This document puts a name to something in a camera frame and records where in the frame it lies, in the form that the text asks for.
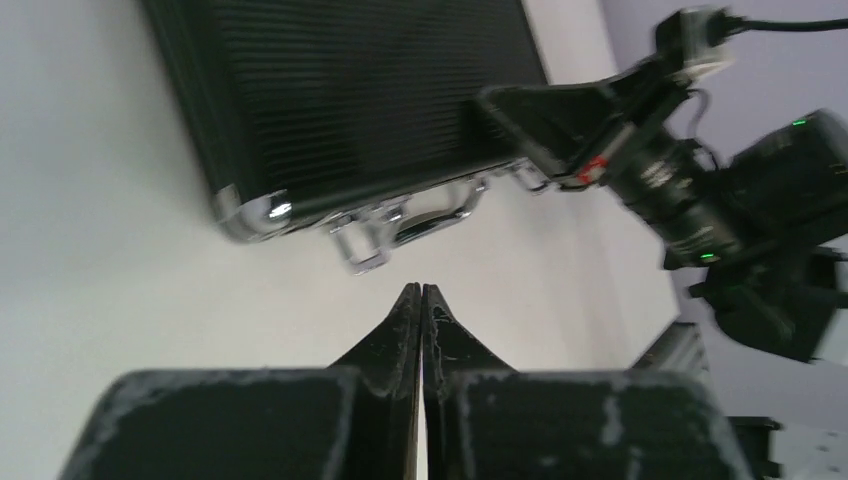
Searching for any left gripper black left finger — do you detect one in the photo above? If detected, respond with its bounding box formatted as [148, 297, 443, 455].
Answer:
[60, 283, 422, 479]

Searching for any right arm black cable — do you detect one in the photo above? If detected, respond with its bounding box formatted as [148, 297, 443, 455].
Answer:
[725, 16, 848, 34]

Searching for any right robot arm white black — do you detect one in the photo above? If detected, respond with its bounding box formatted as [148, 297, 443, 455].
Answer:
[478, 58, 847, 363]

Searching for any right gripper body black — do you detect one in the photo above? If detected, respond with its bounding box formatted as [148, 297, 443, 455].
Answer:
[563, 59, 689, 191]

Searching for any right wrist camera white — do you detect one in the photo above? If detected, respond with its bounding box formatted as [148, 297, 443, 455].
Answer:
[654, 6, 734, 81]

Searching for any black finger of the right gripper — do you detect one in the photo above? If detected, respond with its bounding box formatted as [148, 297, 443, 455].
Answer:
[476, 82, 617, 183]

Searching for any black aluminium poker case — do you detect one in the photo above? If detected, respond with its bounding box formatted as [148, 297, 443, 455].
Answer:
[141, 1, 548, 273]

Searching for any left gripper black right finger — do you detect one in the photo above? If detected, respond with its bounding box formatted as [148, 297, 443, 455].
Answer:
[421, 285, 753, 479]

